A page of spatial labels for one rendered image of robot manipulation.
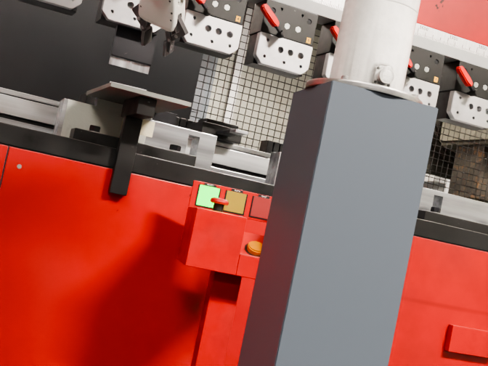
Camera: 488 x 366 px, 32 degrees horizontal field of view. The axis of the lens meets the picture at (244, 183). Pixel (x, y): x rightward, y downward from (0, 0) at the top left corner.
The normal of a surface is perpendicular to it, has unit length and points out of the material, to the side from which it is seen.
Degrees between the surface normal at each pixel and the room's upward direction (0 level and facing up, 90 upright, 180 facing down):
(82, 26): 90
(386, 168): 90
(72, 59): 90
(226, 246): 90
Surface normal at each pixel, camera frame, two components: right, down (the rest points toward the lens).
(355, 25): -0.66, -0.18
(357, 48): -0.49, -0.15
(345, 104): 0.27, 0.00
